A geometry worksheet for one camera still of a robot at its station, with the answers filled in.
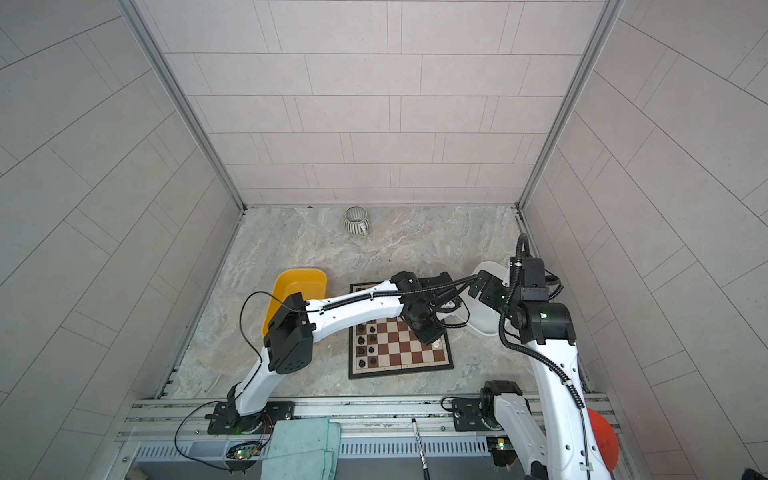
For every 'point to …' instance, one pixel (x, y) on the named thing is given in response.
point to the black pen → (425, 470)
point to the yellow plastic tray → (311, 282)
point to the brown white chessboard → (390, 347)
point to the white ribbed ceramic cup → (357, 220)
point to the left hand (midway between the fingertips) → (442, 337)
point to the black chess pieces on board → (361, 340)
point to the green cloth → (302, 449)
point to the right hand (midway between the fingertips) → (482, 287)
